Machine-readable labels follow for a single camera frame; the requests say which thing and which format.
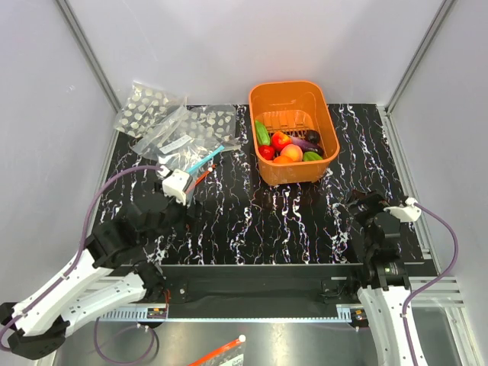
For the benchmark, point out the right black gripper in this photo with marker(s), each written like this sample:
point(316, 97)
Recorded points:
point(373, 200)

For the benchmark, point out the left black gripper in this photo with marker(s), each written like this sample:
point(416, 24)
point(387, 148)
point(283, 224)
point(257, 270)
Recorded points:
point(184, 211)

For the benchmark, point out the blue zipper clear bag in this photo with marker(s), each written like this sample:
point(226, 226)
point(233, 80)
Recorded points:
point(169, 145)

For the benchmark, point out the purple eggplant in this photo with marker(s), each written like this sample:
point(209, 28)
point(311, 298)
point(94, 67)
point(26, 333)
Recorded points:
point(307, 146)

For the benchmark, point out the peach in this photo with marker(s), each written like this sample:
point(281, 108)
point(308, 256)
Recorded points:
point(293, 152)

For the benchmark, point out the orange plastic basket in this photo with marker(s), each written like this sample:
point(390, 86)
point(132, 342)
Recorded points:
point(293, 107)

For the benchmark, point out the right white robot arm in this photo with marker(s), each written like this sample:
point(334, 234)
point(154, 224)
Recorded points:
point(382, 285)

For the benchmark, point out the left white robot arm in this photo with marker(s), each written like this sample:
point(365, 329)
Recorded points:
point(40, 324)

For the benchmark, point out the red zipper clear bag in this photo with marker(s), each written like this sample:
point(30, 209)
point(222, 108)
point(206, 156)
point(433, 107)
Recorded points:
point(195, 183)

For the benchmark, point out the dotted clear bag far left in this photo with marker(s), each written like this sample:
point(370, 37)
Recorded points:
point(144, 108)

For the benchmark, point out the dotted clear bag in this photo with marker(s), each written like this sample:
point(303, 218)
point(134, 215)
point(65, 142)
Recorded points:
point(214, 120)
point(144, 108)

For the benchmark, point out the dotted clear bag middle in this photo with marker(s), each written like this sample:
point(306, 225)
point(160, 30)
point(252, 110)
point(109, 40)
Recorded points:
point(214, 120)

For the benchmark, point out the red zipper bag foreground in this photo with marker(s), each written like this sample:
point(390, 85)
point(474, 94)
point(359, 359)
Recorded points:
point(230, 354)

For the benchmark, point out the green star fruit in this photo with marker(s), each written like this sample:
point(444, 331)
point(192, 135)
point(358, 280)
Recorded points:
point(311, 157)

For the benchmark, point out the dark purple plum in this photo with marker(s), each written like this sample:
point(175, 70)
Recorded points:
point(312, 136)

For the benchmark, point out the orange fruit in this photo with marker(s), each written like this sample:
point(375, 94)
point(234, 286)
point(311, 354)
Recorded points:
point(283, 160)

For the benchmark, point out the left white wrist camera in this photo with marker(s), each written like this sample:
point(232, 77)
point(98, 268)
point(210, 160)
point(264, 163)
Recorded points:
point(176, 184)

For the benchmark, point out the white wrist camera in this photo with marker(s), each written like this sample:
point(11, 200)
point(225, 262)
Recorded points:
point(408, 212)
point(176, 184)

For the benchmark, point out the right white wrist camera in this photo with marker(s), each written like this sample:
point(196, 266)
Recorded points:
point(408, 212)

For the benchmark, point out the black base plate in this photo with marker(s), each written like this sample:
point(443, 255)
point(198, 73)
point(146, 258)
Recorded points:
point(257, 291)

